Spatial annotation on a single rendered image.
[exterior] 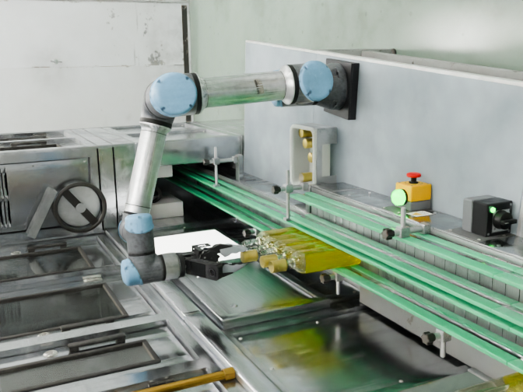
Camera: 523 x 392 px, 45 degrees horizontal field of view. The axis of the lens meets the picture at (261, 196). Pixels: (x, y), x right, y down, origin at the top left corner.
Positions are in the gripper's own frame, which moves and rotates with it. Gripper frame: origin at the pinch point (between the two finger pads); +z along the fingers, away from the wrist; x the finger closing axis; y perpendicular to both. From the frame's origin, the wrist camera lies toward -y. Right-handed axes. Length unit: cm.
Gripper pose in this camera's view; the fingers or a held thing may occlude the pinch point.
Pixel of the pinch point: (244, 257)
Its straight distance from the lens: 188.1
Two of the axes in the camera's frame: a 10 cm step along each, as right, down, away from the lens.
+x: 0.1, 9.7, 2.3
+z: 9.0, -1.1, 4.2
